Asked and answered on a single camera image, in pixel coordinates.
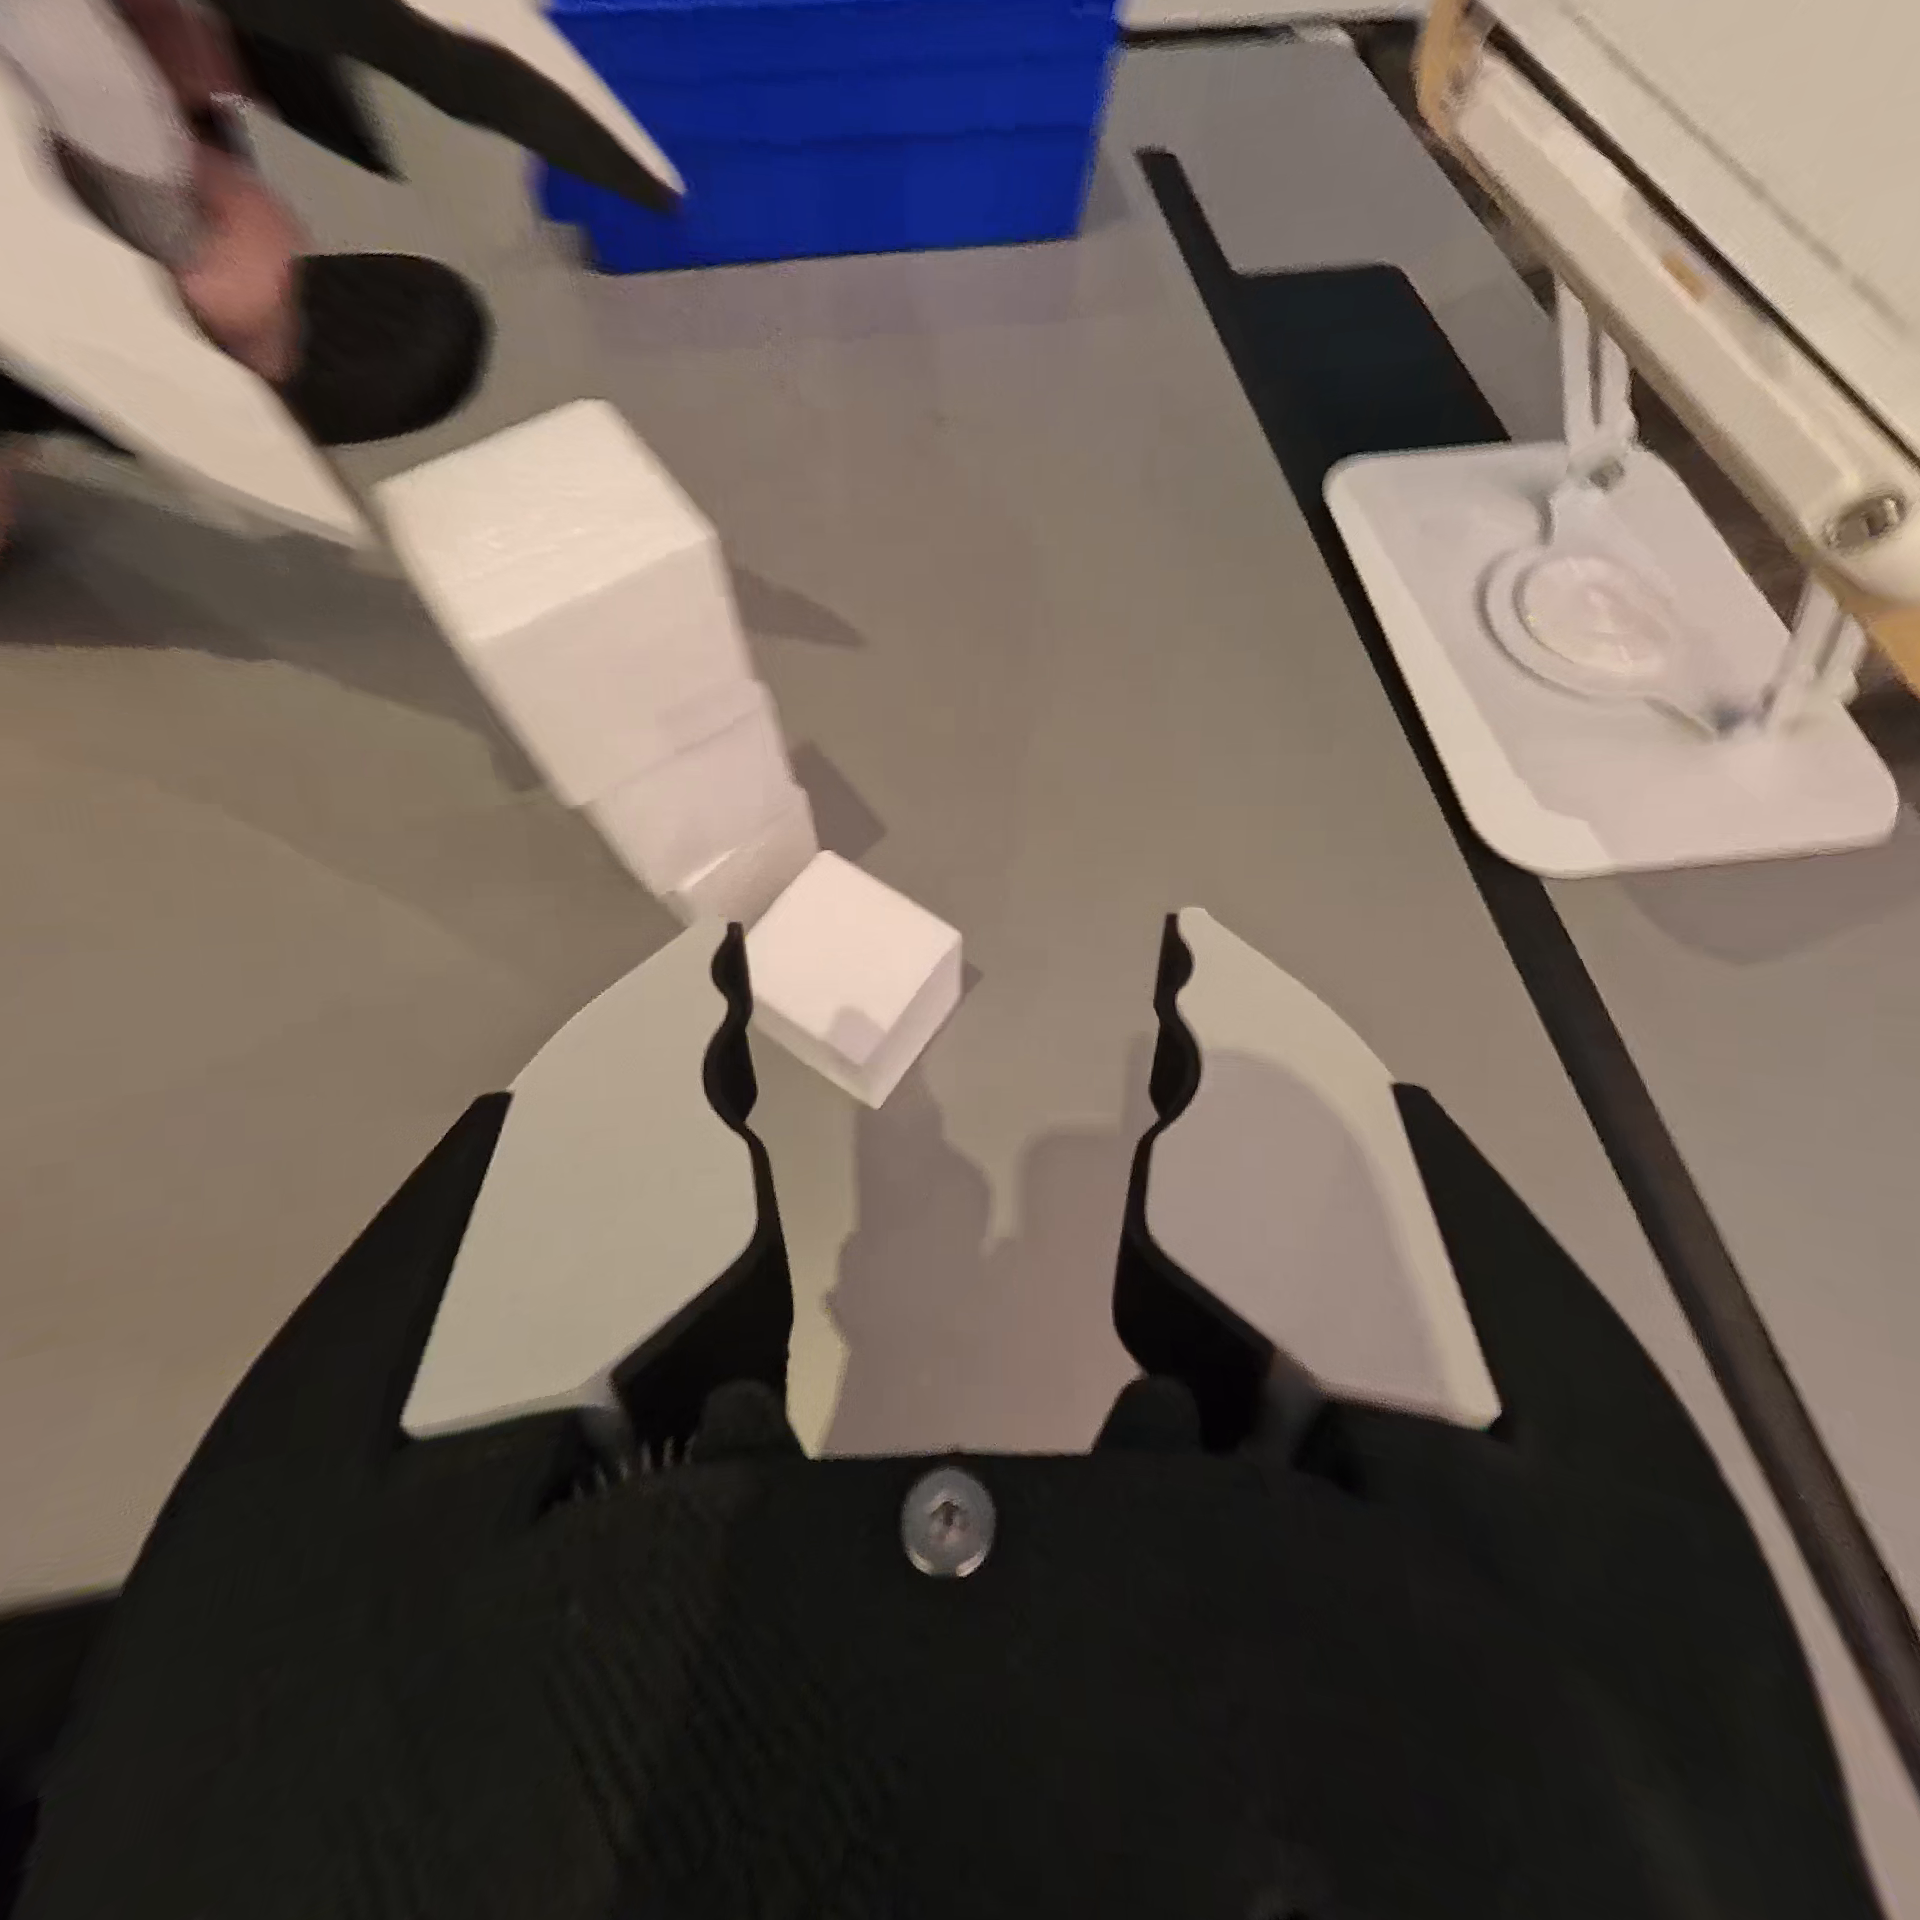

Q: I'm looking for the blue plastic bin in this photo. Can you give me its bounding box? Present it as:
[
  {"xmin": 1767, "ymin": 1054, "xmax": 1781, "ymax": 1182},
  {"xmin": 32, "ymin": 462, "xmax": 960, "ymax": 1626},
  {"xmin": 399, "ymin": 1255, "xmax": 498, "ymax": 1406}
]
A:
[{"xmin": 538, "ymin": 0, "xmax": 1127, "ymax": 276}]

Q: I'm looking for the printed instruction sheet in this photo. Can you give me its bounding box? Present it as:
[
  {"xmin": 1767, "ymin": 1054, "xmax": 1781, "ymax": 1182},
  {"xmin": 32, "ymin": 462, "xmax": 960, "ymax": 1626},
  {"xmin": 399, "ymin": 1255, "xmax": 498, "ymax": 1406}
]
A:
[{"xmin": 1486, "ymin": 0, "xmax": 1920, "ymax": 408}]

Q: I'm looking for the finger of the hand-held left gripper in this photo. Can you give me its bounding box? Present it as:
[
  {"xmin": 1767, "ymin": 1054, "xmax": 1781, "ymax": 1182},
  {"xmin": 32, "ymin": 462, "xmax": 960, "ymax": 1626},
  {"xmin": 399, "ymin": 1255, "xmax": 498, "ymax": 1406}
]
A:
[
  {"xmin": 299, "ymin": 0, "xmax": 693, "ymax": 212},
  {"xmin": 0, "ymin": 59, "xmax": 384, "ymax": 553}
]

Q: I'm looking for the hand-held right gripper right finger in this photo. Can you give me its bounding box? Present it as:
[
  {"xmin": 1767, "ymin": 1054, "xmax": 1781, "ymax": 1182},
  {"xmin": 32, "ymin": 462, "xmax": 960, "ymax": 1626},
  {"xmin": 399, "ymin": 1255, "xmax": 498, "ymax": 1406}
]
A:
[{"xmin": 1112, "ymin": 903, "xmax": 1503, "ymax": 1444}]

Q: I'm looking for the wooden book stand white base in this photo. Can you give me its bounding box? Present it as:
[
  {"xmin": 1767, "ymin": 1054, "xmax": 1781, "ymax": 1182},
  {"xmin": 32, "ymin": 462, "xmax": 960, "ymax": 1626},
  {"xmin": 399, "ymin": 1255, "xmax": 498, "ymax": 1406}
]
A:
[{"xmin": 1324, "ymin": 0, "xmax": 1920, "ymax": 880}]

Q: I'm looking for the person's left hand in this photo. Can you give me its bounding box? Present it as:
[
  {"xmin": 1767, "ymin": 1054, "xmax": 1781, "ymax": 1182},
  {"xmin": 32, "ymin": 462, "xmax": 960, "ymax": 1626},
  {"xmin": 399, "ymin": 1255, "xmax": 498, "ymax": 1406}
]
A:
[{"xmin": 164, "ymin": 187, "xmax": 308, "ymax": 390}]

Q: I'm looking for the white hard foam cube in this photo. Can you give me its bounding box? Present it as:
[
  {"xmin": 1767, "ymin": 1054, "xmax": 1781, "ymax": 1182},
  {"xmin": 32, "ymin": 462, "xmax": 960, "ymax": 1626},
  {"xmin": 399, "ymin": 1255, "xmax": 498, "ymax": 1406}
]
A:
[
  {"xmin": 660, "ymin": 816, "xmax": 824, "ymax": 923},
  {"xmin": 743, "ymin": 851, "xmax": 965, "ymax": 1114},
  {"xmin": 576, "ymin": 682, "xmax": 789, "ymax": 880},
  {"xmin": 372, "ymin": 398, "xmax": 748, "ymax": 812}
]

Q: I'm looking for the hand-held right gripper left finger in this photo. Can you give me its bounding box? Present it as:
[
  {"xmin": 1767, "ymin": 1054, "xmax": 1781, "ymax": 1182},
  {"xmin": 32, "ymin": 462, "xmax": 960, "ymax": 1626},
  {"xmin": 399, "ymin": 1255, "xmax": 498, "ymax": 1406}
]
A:
[{"xmin": 402, "ymin": 919, "xmax": 797, "ymax": 1444}]

